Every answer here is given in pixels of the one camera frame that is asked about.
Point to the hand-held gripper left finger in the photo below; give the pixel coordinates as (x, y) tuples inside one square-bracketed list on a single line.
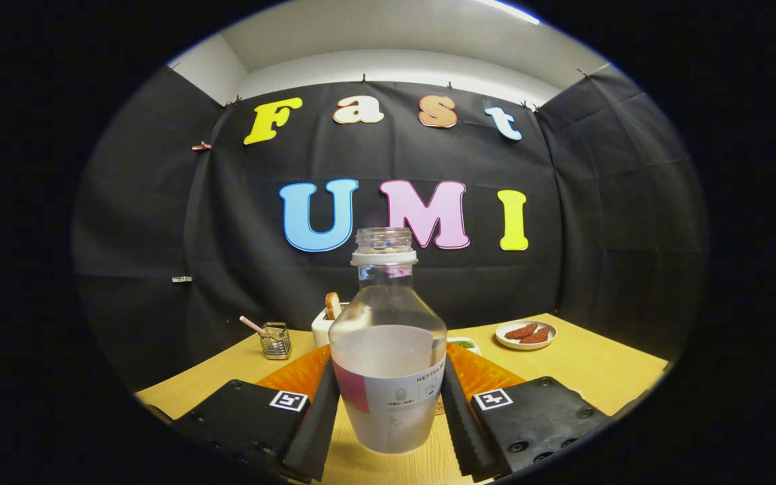
[(314, 431)]

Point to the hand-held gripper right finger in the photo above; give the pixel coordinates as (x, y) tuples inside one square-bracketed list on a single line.
[(462, 431)]

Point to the clear juice bottle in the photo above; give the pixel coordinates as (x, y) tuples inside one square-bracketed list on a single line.
[(388, 404)]

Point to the white divided condiment dish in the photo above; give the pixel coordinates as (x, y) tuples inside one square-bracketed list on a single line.
[(463, 344)]

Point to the white toaster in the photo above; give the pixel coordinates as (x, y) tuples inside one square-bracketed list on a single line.
[(320, 329)]

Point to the white round plate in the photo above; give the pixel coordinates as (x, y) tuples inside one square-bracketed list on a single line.
[(526, 345)]

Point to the red sausage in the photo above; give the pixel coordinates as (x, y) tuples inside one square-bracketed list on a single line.
[(536, 335), (520, 331)]

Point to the pink striped straw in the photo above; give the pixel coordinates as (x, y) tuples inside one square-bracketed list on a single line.
[(252, 325)]

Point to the toast slice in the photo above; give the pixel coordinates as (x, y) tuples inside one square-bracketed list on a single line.
[(332, 304)]

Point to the wooden table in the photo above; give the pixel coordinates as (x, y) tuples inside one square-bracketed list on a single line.
[(597, 364)]

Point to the black backdrop cloth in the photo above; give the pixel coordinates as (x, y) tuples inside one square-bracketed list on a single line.
[(361, 155)]

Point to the pink clip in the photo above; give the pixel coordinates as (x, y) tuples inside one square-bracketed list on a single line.
[(201, 146)]

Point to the ceiling light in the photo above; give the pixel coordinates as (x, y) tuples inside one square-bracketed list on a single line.
[(508, 10)]

